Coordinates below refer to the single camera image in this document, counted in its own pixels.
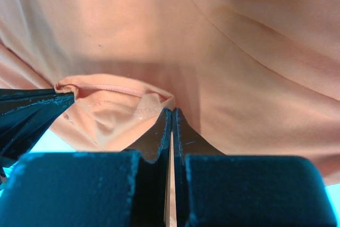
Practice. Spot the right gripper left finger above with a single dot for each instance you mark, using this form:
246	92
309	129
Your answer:
126	188

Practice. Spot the orange t-shirt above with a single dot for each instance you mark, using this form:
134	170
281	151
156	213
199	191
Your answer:
252	77

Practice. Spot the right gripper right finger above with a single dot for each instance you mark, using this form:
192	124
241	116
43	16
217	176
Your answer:
214	189

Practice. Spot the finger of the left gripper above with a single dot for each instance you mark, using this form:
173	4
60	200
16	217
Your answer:
25	117

